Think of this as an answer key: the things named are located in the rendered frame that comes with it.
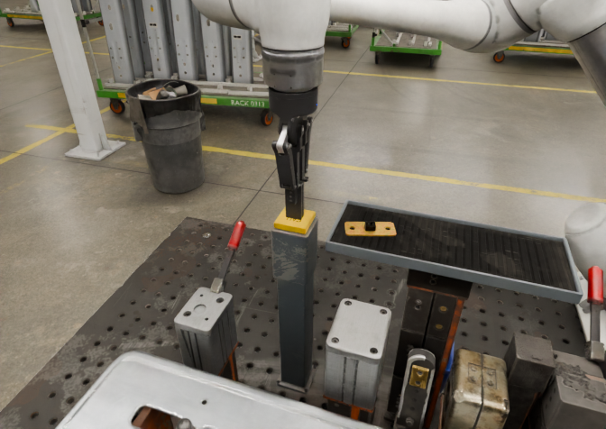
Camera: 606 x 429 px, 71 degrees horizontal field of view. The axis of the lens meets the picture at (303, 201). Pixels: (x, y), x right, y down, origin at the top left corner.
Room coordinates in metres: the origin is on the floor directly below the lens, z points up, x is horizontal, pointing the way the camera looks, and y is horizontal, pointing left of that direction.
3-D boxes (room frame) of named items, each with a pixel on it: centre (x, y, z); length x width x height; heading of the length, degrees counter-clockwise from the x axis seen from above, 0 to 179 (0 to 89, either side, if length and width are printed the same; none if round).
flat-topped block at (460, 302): (0.55, -0.23, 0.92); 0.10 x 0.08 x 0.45; 71
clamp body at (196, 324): (0.51, 0.16, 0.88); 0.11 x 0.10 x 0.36; 161
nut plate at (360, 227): (0.59, -0.11, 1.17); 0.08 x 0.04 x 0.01; 89
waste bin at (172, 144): (2.83, 0.94, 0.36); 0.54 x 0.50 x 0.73; 163
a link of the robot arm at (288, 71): (0.64, 0.01, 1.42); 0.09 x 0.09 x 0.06
